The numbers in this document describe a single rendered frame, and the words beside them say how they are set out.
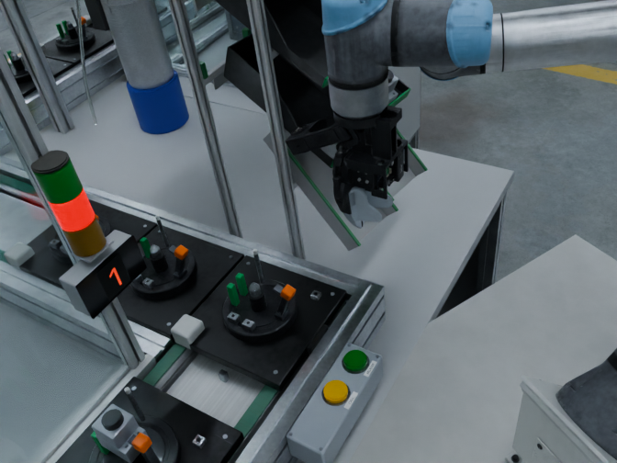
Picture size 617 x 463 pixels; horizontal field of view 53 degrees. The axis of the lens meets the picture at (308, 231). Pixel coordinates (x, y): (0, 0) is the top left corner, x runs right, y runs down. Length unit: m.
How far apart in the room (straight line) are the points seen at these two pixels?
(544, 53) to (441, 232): 0.70
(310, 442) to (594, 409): 0.42
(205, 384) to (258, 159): 0.79
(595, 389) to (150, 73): 1.44
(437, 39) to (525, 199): 2.27
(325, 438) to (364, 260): 0.51
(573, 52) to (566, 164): 2.35
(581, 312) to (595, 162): 1.96
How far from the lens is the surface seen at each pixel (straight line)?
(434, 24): 0.74
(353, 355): 1.10
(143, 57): 1.89
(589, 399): 0.93
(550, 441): 0.99
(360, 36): 0.74
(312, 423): 1.05
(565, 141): 3.37
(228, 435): 1.05
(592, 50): 0.88
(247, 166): 1.75
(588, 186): 3.10
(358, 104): 0.78
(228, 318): 1.16
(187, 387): 1.19
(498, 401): 1.20
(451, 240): 1.46
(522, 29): 0.87
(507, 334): 1.29
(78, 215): 0.92
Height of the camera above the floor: 1.85
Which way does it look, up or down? 41 degrees down
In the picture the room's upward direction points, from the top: 9 degrees counter-clockwise
